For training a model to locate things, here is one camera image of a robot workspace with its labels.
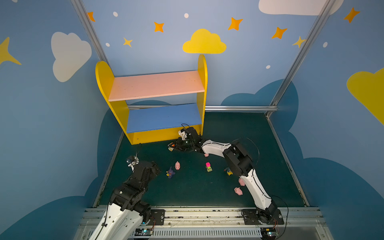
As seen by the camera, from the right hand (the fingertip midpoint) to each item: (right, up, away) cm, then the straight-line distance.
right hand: (170, 145), depth 95 cm
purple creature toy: (+1, -15, -10) cm, 18 cm away
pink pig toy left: (+5, -12, -4) cm, 14 cm away
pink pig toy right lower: (+40, -24, -13) cm, 48 cm away
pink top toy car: (+24, -13, -4) cm, 28 cm away
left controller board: (-7, -39, -24) cm, 46 cm away
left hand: (-6, -10, -18) cm, 22 cm away
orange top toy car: (0, -1, +1) cm, 1 cm away
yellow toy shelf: (-15, +27, +17) cm, 36 cm away
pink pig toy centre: (+23, -7, +1) cm, 24 cm away
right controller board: (+51, -40, -23) cm, 69 cm away
